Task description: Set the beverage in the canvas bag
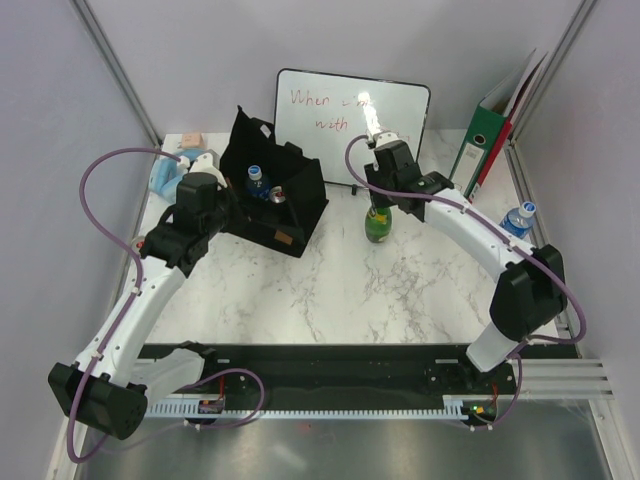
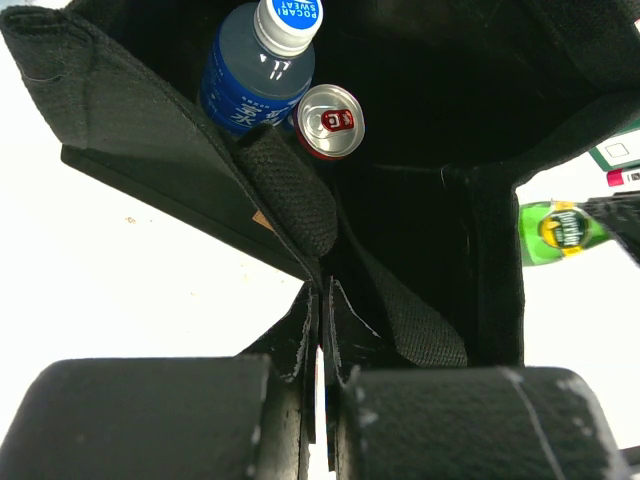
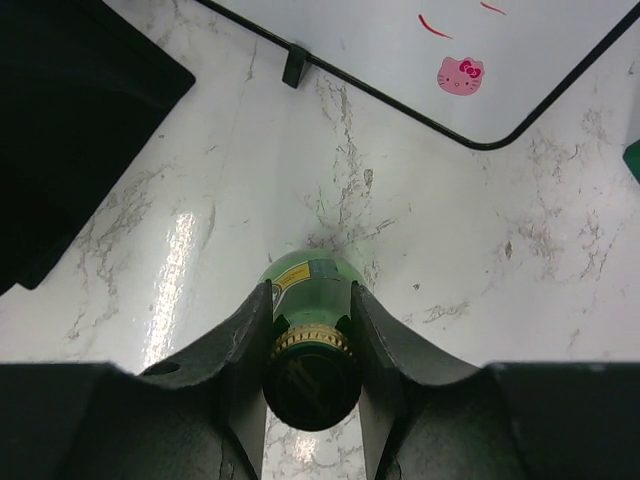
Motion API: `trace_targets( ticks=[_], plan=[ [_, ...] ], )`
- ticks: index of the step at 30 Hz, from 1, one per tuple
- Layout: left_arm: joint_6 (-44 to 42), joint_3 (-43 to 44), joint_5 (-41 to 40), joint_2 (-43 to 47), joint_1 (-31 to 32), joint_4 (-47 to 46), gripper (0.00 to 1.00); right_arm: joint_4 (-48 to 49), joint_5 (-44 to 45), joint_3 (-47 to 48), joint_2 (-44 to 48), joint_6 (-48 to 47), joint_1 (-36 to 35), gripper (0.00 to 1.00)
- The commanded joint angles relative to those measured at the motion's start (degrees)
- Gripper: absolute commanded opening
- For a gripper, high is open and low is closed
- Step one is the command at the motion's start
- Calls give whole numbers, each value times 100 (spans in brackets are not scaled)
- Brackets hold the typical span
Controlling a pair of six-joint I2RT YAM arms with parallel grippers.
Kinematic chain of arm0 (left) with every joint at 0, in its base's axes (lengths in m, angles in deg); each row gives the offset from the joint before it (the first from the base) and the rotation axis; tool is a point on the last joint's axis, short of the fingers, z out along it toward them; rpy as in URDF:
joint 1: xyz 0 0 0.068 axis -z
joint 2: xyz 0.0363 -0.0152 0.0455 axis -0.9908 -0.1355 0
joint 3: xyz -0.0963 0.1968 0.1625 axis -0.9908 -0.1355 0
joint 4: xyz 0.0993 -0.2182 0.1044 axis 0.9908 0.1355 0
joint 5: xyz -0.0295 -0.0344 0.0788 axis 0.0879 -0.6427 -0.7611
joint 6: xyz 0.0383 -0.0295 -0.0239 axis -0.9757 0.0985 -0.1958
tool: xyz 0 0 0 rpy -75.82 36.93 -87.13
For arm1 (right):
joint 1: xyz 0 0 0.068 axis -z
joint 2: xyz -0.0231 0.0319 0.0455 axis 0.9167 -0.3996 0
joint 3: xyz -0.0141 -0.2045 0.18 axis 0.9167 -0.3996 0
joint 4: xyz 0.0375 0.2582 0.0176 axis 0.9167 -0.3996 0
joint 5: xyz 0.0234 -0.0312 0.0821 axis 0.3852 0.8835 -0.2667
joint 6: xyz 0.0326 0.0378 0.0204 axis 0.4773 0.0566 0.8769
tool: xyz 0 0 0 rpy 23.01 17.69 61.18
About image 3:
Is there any pink Hello Kitty magnet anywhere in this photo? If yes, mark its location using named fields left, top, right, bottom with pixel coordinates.
left=437, top=57, right=485, bottom=96

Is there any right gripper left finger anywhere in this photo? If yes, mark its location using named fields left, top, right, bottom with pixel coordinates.
left=1, top=283, right=272, bottom=479

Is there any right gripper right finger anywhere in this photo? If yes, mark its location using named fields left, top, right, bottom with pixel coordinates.
left=352, top=285, right=639, bottom=479

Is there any whiteboard with red writing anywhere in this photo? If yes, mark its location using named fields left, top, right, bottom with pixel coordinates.
left=211, top=0, right=639, bottom=150

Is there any green glass Perrier bottle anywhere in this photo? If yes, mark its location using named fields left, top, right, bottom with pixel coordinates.
left=261, top=248, right=364, bottom=432

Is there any black canvas bag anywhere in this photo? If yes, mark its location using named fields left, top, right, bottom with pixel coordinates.
left=1, top=1, right=195, bottom=290

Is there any green lever arch binder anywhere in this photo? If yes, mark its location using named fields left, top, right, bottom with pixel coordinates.
left=623, top=140, right=640, bottom=182

